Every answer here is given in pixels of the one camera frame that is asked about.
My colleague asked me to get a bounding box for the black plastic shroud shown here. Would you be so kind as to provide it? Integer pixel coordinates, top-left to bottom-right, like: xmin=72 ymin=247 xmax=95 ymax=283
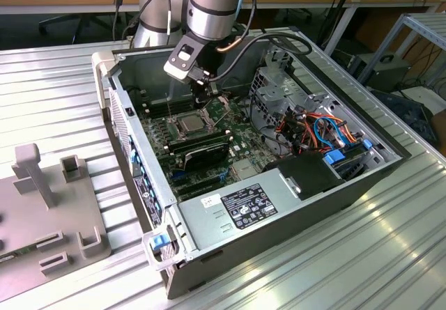
xmin=261 ymin=150 xmax=346 ymax=202

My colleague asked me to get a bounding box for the black graphics card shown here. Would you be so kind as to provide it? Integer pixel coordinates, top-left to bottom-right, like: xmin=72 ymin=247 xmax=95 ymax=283
xmin=180 ymin=141 xmax=231 ymax=172

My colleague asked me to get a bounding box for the silver power supply unit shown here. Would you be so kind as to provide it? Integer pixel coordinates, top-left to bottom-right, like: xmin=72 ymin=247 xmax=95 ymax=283
xmin=176 ymin=169 xmax=301 ymax=252

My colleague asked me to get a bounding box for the grey parts rack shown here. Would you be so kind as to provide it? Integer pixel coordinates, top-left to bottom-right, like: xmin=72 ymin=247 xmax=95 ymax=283
xmin=0 ymin=142 xmax=113 ymax=292

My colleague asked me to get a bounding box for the black RAM stick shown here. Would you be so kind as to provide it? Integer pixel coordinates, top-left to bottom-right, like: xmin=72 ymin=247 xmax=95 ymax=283
xmin=163 ymin=128 xmax=233 ymax=149

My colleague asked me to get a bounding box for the green RAM stick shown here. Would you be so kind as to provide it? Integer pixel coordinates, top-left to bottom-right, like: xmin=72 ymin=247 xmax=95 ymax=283
xmin=0 ymin=248 xmax=39 ymax=264

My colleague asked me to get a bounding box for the black expansion slot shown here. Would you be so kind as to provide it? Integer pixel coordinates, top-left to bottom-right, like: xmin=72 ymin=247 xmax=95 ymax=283
xmin=170 ymin=174 xmax=224 ymax=188
xmin=176 ymin=183 xmax=226 ymax=199

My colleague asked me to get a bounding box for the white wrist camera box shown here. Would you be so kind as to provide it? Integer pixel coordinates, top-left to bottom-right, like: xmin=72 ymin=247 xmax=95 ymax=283
xmin=163 ymin=61 xmax=192 ymax=81

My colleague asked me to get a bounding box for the black camera bracket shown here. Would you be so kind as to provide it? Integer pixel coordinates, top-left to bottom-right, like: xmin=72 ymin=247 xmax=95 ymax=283
xmin=168 ymin=34 xmax=207 ymax=71

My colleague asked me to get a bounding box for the silver drive cage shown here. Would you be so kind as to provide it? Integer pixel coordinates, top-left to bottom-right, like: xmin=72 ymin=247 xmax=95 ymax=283
xmin=249 ymin=64 xmax=309 ymax=133

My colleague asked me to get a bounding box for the green motherboard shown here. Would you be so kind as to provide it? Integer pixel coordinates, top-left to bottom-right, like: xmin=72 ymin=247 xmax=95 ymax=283
xmin=134 ymin=88 xmax=279 ymax=203

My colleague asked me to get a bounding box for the blue case latch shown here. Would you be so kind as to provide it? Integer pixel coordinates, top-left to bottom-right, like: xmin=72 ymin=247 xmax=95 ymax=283
xmin=149 ymin=235 xmax=169 ymax=252

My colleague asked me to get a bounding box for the blue disk carrier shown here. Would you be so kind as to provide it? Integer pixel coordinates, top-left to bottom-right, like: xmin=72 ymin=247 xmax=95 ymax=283
xmin=322 ymin=150 xmax=346 ymax=167

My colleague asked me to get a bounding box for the blue wire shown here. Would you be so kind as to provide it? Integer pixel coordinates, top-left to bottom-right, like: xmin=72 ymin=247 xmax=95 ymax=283
xmin=313 ymin=114 xmax=349 ymax=148

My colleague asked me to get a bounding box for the grey metal shelf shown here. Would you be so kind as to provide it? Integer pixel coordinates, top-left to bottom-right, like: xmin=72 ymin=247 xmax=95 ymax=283
xmin=358 ymin=12 xmax=446 ymax=88

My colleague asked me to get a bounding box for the silver chipset heatsink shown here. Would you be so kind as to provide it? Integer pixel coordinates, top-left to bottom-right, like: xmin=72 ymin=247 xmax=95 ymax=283
xmin=231 ymin=158 xmax=261 ymax=181

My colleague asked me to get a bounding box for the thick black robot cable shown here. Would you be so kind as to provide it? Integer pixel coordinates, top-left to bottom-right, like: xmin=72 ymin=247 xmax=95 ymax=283
xmin=208 ymin=0 xmax=314 ymax=81

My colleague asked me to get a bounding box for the black box with handle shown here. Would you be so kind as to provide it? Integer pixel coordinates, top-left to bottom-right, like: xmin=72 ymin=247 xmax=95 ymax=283
xmin=348 ymin=52 xmax=411 ymax=93

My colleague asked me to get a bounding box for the silver CPU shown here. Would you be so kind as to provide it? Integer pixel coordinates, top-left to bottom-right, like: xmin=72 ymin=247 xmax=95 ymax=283
xmin=175 ymin=114 xmax=208 ymax=134

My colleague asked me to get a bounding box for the orange wire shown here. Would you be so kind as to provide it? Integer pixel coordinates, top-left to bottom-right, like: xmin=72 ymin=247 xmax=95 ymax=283
xmin=275 ymin=113 xmax=316 ymax=150

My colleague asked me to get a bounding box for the black RAM slot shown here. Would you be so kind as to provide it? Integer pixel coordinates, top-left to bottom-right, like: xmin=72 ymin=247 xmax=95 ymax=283
xmin=142 ymin=93 xmax=196 ymax=111
xmin=146 ymin=100 xmax=207 ymax=118

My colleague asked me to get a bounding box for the open PC case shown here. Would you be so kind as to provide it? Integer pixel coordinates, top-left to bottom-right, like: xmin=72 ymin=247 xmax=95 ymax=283
xmin=91 ymin=26 xmax=413 ymax=300

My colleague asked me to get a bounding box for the CPU socket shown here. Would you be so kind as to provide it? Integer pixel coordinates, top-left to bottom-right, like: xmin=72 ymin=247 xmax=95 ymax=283
xmin=167 ymin=111 xmax=217 ymax=141

